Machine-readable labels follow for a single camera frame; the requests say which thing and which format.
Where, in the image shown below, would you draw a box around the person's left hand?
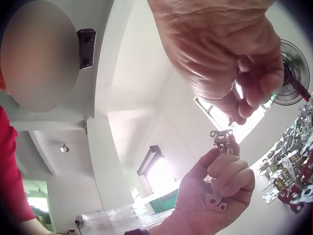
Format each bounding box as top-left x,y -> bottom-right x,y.
160,135 -> 256,235

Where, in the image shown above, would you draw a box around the person's right hand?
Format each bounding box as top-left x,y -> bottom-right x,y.
147,0 -> 285,126

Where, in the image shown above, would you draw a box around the person's left fingers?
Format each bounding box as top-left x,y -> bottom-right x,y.
208,157 -> 256,205

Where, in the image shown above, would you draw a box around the person's right fingers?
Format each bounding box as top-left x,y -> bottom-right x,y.
238,55 -> 285,109

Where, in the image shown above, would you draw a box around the person's left index finger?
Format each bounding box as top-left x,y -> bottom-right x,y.
229,135 -> 241,158

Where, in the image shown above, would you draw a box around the person's right thumb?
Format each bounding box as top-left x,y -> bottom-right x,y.
220,97 -> 248,126

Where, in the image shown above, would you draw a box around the person's left thumb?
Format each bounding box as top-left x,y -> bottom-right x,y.
193,147 -> 220,178

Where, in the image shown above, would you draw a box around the silver metal bracket strip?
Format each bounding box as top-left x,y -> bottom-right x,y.
204,129 -> 234,212

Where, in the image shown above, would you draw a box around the bright window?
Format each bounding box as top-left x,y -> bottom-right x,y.
194,95 -> 272,145

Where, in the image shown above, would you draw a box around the fluorescent tube light fixture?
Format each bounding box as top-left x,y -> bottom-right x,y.
137,145 -> 164,176

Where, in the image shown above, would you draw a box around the pile of metal brackets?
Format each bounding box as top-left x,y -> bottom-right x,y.
256,98 -> 313,214

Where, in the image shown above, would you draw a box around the green cabinet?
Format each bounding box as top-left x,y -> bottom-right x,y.
151,190 -> 180,216

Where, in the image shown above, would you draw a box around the black wrist band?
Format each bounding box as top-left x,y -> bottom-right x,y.
124,228 -> 149,235

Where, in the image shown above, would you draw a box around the stack of clear plastic boxes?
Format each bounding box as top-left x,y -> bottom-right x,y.
78,202 -> 151,233

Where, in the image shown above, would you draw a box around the person's body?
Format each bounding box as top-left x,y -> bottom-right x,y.
0,83 -> 53,235

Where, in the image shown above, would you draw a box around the black wire guard fan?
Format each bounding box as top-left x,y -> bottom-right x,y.
271,39 -> 310,106

